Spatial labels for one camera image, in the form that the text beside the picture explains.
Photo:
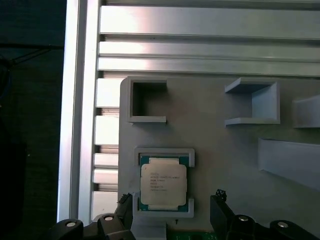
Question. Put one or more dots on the green RAM stick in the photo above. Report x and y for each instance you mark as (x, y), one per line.
(195, 236)

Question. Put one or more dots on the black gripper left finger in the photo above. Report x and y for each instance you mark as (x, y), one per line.
(100, 230)

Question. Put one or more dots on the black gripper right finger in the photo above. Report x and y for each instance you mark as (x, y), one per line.
(240, 230)

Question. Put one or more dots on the silver CPU chip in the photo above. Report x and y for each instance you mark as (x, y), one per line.
(163, 182)

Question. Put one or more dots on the grey parts rack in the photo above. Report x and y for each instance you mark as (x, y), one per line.
(212, 155)

